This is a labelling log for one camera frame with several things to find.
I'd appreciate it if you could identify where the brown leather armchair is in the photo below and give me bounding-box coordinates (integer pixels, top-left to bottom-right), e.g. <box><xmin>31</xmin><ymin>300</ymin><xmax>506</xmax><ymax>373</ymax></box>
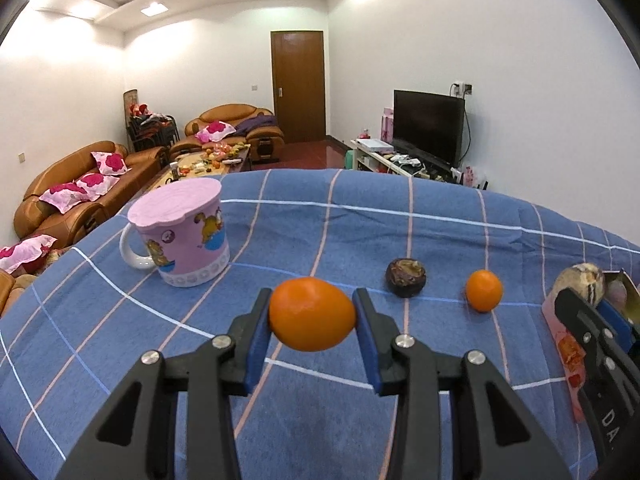
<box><xmin>169</xmin><ymin>104</ymin><xmax>285</xmax><ymax>162</ymax></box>

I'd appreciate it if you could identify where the black television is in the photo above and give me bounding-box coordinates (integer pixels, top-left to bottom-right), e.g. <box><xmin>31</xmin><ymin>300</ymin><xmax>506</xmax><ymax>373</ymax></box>
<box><xmin>392</xmin><ymin>90</ymin><xmax>465</xmax><ymax>167</ymax></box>

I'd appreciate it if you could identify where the white tv stand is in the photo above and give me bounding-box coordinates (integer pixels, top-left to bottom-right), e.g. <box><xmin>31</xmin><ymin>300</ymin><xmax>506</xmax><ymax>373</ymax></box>
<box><xmin>345</xmin><ymin>138</ymin><xmax>489</xmax><ymax>191</ymax></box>

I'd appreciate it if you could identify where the blue plaid tablecloth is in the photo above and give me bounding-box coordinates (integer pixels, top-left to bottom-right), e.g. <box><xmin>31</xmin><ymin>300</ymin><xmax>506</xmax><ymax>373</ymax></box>
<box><xmin>1</xmin><ymin>170</ymin><xmax>639</xmax><ymax>479</ymax></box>

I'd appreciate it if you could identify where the brown wooden door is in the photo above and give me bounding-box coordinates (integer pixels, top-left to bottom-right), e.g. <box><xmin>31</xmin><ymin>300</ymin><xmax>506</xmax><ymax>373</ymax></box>
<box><xmin>270</xmin><ymin>30</ymin><xmax>326</xmax><ymax>144</ymax></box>

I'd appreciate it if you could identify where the purple round fruit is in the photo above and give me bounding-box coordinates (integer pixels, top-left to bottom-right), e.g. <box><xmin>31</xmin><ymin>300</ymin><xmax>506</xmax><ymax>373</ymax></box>
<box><xmin>605</xmin><ymin>280</ymin><xmax>628</xmax><ymax>312</ymax></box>

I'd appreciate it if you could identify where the pink metal tin box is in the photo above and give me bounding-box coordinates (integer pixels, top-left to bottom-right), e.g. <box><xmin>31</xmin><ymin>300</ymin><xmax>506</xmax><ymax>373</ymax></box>
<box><xmin>542</xmin><ymin>263</ymin><xmax>639</xmax><ymax>422</ymax></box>

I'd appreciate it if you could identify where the cut beige fruit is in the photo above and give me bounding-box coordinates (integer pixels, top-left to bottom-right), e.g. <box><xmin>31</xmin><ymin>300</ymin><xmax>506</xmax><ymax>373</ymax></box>
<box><xmin>551</xmin><ymin>262</ymin><xmax>605</xmax><ymax>307</ymax></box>

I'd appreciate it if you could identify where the orange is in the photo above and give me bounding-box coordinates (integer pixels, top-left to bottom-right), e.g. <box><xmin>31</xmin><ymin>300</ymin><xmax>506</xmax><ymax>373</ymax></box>
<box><xmin>465</xmin><ymin>270</ymin><xmax>503</xmax><ymax>313</ymax></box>
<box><xmin>268</xmin><ymin>276</ymin><xmax>357</xmax><ymax>352</ymax></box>

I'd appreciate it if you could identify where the brown leather long sofa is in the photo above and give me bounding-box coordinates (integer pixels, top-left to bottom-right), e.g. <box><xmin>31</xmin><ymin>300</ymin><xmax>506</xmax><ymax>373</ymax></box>
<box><xmin>1</xmin><ymin>141</ymin><xmax>166</xmax><ymax>312</ymax></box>

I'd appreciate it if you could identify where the black shelf with items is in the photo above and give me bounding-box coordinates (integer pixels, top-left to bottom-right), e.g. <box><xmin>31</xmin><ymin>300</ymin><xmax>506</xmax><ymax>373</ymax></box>
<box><xmin>122</xmin><ymin>89</ymin><xmax>180</xmax><ymax>152</ymax></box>

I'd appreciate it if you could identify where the dark passion fruit back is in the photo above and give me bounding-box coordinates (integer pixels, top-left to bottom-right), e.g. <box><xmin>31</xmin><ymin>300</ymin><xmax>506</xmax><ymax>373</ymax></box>
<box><xmin>385</xmin><ymin>258</ymin><xmax>426</xmax><ymax>298</ymax></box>

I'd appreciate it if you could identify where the cluttered coffee table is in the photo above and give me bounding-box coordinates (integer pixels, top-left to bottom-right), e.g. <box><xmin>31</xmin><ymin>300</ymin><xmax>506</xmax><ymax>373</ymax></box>
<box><xmin>145</xmin><ymin>142</ymin><xmax>252</xmax><ymax>192</ymax></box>

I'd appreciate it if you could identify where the pink cartoon mug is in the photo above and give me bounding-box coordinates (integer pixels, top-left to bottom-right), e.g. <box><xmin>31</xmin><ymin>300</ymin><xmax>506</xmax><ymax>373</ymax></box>
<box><xmin>119</xmin><ymin>177</ymin><xmax>230</xmax><ymax>288</ymax></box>

